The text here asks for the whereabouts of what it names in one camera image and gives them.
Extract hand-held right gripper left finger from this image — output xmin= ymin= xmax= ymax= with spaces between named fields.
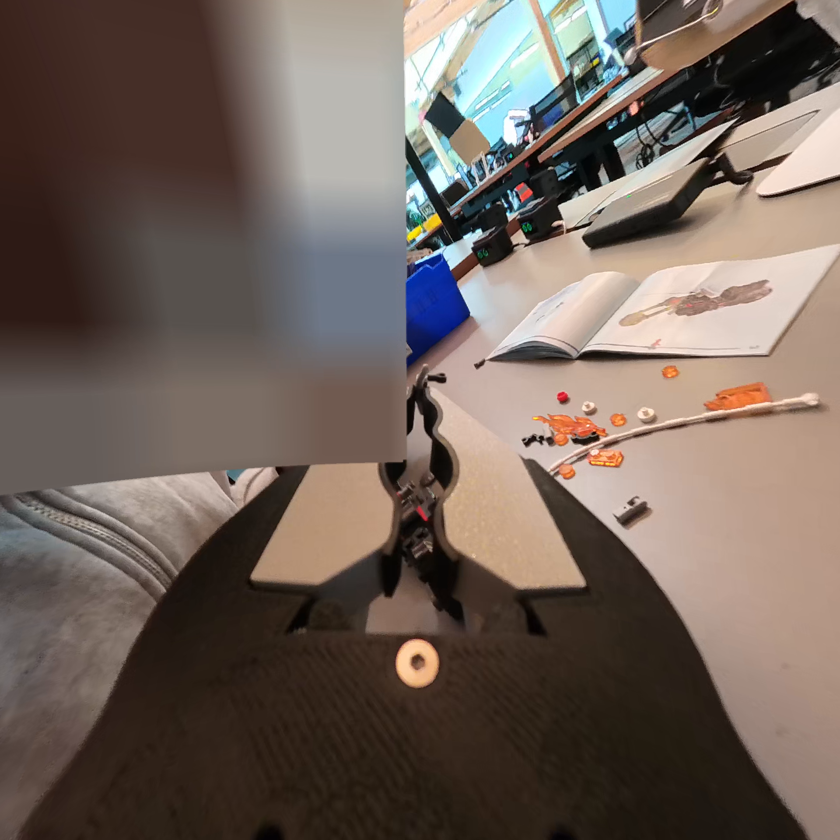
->
xmin=248 ymin=463 xmax=403 ymax=597

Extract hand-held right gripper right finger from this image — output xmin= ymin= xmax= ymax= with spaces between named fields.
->
xmin=407 ymin=387 xmax=589 ymax=619

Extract black lego motorcycle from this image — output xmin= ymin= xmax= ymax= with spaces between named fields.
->
xmin=394 ymin=478 xmax=442 ymax=605

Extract blue plastic bin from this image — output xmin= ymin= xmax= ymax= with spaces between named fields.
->
xmin=407 ymin=252 xmax=471 ymax=366

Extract instruction booklet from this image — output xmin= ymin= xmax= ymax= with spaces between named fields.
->
xmin=487 ymin=245 xmax=840 ymax=362

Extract orange lego flame piece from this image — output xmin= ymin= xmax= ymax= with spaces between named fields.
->
xmin=532 ymin=413 xmax=609 ymax=448

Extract orange lego wedge plates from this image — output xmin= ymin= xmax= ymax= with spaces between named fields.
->
xmin=705 ymin=383 xmax=770 ymax=413

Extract person's grey sweater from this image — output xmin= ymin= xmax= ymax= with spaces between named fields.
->
xmin=0 ymin=469 xmax=283 ymax=828

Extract black charging case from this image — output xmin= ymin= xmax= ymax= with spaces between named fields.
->
xmin=472 ymin=228 xmax=515 ymax=267
xmin=518 ymin=202 xmax=564 ymax=241

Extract black power bank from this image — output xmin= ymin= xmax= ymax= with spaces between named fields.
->
xmin=582 ymin=157 xmax=714 ymax=249

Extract black metal pole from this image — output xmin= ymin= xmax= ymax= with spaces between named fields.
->
xmin=406 ymin=136 xmax=464 ymax=245

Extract wooden desk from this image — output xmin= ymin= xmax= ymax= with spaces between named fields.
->
xmin=459 ymin=72 xmax=626 ymax=219
xmin=538 ymin=62 xmax=665 ymax=186

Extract grey flat pouch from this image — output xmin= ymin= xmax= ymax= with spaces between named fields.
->
xmin=558 ymin=119 xmax=737 ymax=228

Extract white lego chain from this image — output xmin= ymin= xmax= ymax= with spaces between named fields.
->
xmin=549 ymin=392 xmax=821 ymax=474

